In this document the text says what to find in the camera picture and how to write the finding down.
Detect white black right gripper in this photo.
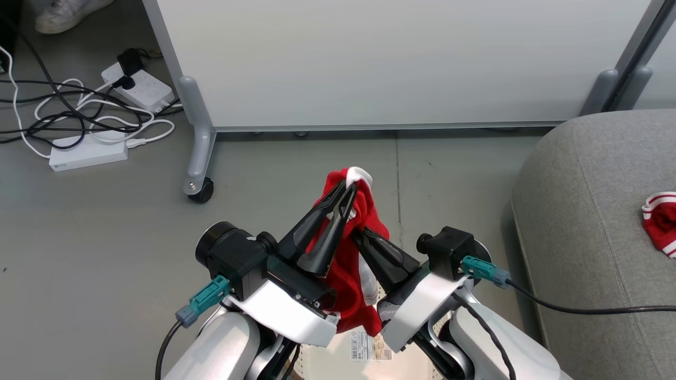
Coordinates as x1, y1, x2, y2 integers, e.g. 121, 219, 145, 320
352, 227, 470, 354

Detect black left camera cable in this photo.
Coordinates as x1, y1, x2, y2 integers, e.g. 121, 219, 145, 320
154, 319, 184, 380

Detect black camera cable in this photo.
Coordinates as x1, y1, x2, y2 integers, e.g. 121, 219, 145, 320
154, 319, 184, 380
506, 279, 676, 316

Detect white sneaker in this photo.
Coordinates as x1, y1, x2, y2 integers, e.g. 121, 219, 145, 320
34, 0, 115, 35

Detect teal left camera connector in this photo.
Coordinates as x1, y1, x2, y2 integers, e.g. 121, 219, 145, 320
175, 275, 232, 328

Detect black right camera cable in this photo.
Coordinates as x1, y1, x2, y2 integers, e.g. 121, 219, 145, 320
506, 279, 676, 316

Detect white power strip with plugs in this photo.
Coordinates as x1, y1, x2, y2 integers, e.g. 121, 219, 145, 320
101, 62, 176, 112

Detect white barcode label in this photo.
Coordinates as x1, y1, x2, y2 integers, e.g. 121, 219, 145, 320
350, 327, 395, 363

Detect teal right camera connector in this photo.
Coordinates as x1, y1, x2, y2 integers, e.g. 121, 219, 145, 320
460, 255, 512, 289

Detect black power adapter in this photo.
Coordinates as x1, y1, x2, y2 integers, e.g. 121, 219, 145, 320
117, 48, 144, 78

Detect black caster wheel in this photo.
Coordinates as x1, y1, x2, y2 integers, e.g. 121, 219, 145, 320
187, 177, 215, 204

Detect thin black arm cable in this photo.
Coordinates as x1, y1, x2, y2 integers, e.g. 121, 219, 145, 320
453, 292, 517, 380

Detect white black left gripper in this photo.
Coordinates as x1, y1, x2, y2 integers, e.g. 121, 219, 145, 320
227, 180, 359, 348

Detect white power strip with label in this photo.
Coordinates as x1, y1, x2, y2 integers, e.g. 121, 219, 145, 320
49, 134, 129, 173

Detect red striped sock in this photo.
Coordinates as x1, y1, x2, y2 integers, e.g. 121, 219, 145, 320
641, 191, 676, 260

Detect grey fabric sofa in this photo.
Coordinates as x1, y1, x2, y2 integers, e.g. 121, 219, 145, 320
511, 109, 676, 380

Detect white power cable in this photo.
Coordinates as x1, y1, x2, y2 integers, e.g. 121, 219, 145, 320
0, 44, 53, 159
34, 78, 176, 147

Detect teal camera connector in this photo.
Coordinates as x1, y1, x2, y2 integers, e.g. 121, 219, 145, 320
460, 255, 512, 289
175, 275, 232, 328

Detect white perforated laundry basket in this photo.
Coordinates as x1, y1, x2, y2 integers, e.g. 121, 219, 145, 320
292, 325, 443, 380

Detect black power cable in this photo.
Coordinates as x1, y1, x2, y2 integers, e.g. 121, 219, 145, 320
0, 16, 183, 146

